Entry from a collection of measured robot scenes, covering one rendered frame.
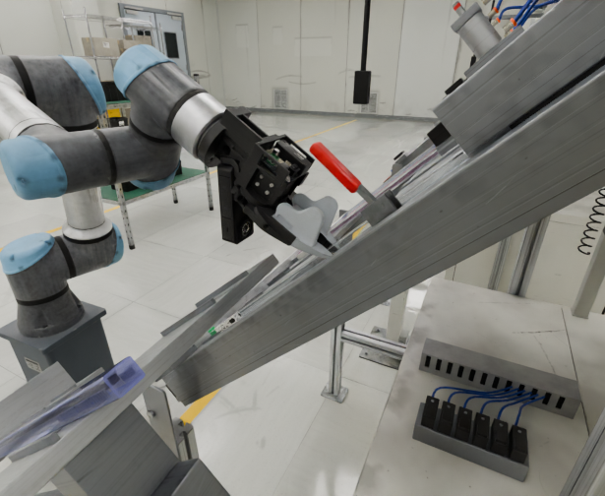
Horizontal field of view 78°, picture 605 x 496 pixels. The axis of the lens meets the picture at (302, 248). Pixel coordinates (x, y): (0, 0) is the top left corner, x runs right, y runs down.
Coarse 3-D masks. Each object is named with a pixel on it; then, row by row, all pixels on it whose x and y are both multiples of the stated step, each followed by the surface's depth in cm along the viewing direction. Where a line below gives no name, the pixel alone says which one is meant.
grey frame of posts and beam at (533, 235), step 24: (528, 240) 91; (528, 264) 94; (336, 336) 132; (336, 360) 137; (336, 384) 142; (192, 432) 60; (600, 432) 29; (192, 456) 62; (600, 456) 28; (576, 480) 31; (600, 480) 27
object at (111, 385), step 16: (112, 368) 15; (128, 368) 15; (96, 384) 15; (112, 384) 15; (128, 384) 15; (64, 400) 18; (80, 400) 16; (96, 400) 16; (112, 400) 15; (48, 416) 19; (64, 416) 18; (80, 416) 17; (16, 432) 22; (32, 432) 21; (48, 432) 20; (0, 448) 25; (16, 448) 23
